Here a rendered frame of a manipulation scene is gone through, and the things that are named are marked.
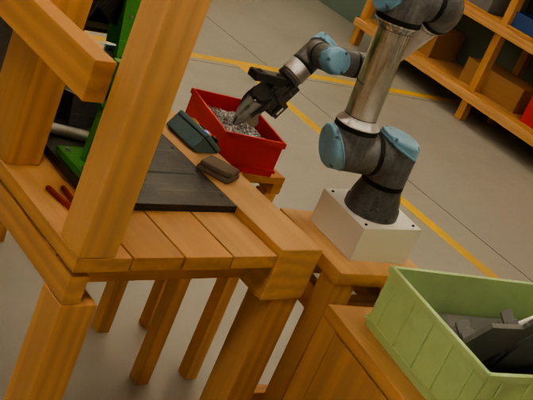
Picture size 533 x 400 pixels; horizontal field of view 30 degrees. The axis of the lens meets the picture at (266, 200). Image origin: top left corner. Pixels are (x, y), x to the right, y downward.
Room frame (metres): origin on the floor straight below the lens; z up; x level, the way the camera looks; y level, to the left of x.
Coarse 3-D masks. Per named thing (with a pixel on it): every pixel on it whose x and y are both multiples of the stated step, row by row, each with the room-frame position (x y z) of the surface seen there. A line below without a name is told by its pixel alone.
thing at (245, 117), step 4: (252, 104) 2.67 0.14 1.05; (256, 104) 2.66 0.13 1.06; (252, 108) 2.66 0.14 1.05; (256, 108) 2.65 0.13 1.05; (244, 112) 2.65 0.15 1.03; (248, 112) 2.65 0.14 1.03; (252, 112) 2.65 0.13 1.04; (240, 116) 2.65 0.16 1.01; (244, 116) 2.64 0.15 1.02; (248, 116) 2.64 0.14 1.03; (256, 116) 2.67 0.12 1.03; (236, 120) 2.64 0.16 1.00; (240, 120) 2.64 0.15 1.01; (244, 120) 2.64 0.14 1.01; (248, 120) 2.65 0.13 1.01; (252, 120) 2.67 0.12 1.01; (256, 120) 2.68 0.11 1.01; (236, 124) 2.65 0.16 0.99; (252, 124) 2.67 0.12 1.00; (256, 124) 2.68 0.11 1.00
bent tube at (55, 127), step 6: (54, 126) 2.26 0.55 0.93; (60, 126) 2.27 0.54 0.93; (66, 126) 2.28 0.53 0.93; (54, 132) 2.26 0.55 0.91; (60, 132) 2.26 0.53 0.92; (66, 132) 2.27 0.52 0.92; (72, 132) 2.28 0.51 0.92; (78, 132) 2.29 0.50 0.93; (84, 132) 2.30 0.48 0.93; (72, 138) 2.28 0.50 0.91; (78, 138) 2.29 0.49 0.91; (84, 138) 2.29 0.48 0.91
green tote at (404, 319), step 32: (384, 288) 2.21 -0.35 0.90; (416, 288) 2.27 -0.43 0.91; (448, 288) 2.32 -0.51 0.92; (480, 288) 2.38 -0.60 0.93; (512, 288) 2.45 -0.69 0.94; (384, 320) 2.17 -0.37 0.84; (416, 320) 2.09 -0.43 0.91; (416, 352) 2.04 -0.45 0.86; (448, 352) 1.98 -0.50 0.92; (416, 384) 2.01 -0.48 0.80; (448, 384) 1.95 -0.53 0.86; (480, 384) 1.89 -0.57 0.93; (512, 384) 1.93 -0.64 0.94
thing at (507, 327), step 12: (492, 324) 1.98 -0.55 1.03; (504, 324) 2.00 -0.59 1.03; (528, 324) 2.03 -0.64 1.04; (480, 336) 1.99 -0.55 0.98; (492, 336) 2.01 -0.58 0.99; (504, 336) 2.03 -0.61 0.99; (516, 336) 2.05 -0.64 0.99; (528, 336) 2.07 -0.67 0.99; (480, 348) 2.06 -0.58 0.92; (492, 348) 2.08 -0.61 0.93; (504, 348) 2.10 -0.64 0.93; (480, 360) 2.12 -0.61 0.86
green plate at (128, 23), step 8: (128, 0) 2.49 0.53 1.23; (136, 0) 2.51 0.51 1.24; (128, 8) 2.49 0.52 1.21; (136, 8) 2.51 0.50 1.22; (120, 16) 2.51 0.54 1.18; (128, 16) 2.49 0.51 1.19; (120, 24) 2.48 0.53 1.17; (128, 24) 2.49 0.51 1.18; (112, 32) 2.51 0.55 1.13; (120, 32) 2.47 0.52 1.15; (128, 32) 2.49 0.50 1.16; (112, 40) 2.51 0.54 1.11; (120, 40) 2.47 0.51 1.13; (120, 48) 2.47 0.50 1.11; (120, 56) 2.47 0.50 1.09
